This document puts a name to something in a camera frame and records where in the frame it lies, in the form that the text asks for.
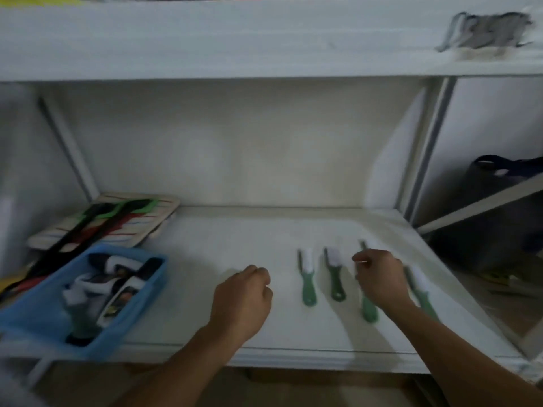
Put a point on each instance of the blue plastic basket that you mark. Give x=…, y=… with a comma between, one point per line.
x=140, y=300

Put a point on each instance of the black and white packaged tool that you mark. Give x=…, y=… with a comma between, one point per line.
x=114, y=263

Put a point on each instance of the striped wooden board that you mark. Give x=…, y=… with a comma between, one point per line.
x=144, y=224

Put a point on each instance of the white shelf unit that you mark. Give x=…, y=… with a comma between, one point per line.
x=254, y=42

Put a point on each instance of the person's right thumb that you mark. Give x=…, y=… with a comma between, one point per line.
x=361, y=258

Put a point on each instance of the person's right hand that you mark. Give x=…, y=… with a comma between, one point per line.
x=381, y=279

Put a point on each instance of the person's left thumb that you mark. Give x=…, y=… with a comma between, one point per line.
x=268, y=295

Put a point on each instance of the dark blue bag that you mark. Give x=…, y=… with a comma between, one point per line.
x=500, y=207

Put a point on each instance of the person's left forearm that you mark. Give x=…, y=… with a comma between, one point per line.
x=186, y=368

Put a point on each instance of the green bottle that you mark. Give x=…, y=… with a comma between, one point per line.
x=82, y=320

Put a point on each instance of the person's right forearm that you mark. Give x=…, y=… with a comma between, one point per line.
x=458, y=356

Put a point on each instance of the person's left hand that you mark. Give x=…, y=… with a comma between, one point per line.
x=237, y=305

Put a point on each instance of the yellow item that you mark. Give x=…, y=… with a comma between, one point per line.
x=38, y=0

